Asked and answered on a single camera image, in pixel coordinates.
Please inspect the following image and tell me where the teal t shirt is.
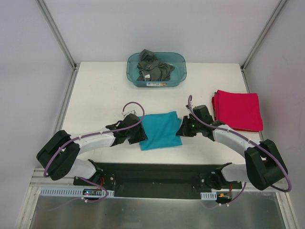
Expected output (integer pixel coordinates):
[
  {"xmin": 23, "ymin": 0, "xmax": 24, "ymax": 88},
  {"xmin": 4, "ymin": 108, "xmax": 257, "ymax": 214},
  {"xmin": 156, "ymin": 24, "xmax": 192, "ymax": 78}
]
[{"xmin": 140, "ymin": 111, "xmax": 183, "ymax": 151}]

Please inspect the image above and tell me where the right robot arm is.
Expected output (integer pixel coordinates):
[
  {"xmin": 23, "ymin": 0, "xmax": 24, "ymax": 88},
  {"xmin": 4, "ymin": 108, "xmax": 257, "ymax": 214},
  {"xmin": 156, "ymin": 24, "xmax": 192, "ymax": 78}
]
[{"xmin": 176, "ymin": 105, "xmax": 292, "ymax": 192}]

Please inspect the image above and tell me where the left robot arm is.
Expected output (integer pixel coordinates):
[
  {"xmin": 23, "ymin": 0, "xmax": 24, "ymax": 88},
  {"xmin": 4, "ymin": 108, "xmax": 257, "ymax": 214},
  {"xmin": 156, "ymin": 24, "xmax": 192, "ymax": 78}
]
[{"xmin": 36, "ymin": 114, "xmax": 148, "ymax": 186}]

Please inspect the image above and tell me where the folded red t shirt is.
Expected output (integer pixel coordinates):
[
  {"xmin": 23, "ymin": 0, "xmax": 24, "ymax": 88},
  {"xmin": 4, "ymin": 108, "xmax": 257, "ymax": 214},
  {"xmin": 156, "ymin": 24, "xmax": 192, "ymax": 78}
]
[{"xmin": 212, "ymin": 90, "xmax": 264, "ymax": 132}]

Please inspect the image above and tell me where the dark grey crumpled shirt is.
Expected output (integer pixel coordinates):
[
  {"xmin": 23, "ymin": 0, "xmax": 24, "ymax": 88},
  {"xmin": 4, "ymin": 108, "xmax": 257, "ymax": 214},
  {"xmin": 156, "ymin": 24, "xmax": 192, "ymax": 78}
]
[{"xmin": 137, "ymin": 49, "xmax": 175, "ymax": 81}]

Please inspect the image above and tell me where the teal plastic bin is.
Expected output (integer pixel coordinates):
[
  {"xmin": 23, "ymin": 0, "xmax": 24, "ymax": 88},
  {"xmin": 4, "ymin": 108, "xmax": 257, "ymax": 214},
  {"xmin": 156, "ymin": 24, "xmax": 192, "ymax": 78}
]
[{"xmin": 126, "ymin": 52, "xmax": 187, "ymax": 87}]

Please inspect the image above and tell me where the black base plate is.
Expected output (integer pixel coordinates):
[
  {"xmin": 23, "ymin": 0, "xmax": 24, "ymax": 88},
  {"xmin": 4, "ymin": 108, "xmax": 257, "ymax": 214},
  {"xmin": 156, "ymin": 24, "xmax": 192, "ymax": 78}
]
[{"xmin": 73, "ymin": 163, "xmax": 247, "ymax": 199}]

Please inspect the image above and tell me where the right white cable duct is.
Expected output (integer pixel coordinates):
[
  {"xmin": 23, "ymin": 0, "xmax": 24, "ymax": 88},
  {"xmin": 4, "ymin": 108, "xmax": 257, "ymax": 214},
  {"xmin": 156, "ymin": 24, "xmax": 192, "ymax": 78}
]
[{"xmin": 200, "ymin": 191, "xmax": 217, "ymax": 201}]

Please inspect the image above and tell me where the white cable duct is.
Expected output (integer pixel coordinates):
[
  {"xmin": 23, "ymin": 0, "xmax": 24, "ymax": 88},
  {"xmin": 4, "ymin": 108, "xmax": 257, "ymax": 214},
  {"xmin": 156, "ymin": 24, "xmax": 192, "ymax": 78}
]
[
  {"xmin": 200, "ymin": 191, "xmax": 217, "ymax": 201},
  {"xmin": 40, "ymin": 187, "xmax": 114, "ymax": 198}
]

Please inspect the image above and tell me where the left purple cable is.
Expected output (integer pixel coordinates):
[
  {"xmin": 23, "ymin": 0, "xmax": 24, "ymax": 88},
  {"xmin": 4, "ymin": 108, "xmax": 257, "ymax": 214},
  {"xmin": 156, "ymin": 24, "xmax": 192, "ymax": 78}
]
[{"xmin": 38, "ymin": 102, "xmax": 146, "ymax": 212}]

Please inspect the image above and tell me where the left aluminium frame post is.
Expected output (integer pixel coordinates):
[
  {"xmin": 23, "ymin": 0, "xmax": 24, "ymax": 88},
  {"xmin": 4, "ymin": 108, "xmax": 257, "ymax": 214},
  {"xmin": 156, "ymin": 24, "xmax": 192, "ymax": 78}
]
[{"xmin": 36, "ymin": 0, "xmax": 78, "ymax": 70}]

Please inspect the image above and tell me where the aluminium frame post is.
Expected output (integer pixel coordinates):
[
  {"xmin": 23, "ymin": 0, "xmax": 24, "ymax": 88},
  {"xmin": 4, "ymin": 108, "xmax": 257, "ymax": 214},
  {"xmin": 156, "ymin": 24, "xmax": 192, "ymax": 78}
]
[
  {"xmin": 36, "ymin": 0, "xmax": 78, "ymax": 70},
  {"xmin": 241, "ymin": 0, "xmax": 289, "ymax": 72}
]

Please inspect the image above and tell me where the aluminium front rail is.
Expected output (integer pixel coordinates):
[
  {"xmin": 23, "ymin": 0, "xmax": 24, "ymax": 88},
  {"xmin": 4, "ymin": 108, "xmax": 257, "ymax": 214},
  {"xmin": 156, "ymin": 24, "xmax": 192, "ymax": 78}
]
[{"xmin": 30, "ymin": 167, "xmax": 288, "ymax": 191}]

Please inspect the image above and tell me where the left white cable duct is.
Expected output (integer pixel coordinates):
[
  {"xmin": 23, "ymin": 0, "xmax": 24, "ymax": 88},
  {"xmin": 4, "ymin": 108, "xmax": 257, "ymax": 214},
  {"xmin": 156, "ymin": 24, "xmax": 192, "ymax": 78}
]
[{"xmin": 40, "ymin": 187, "xmax": 114, "ymax": 198}]

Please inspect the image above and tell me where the right aluminium frame post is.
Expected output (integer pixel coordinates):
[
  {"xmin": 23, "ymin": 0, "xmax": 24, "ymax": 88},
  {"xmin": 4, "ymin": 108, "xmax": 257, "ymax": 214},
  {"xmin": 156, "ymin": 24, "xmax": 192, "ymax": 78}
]
[{"xmin": 241, "ymin": 0, "xmax": 289, "ymax": 72}]

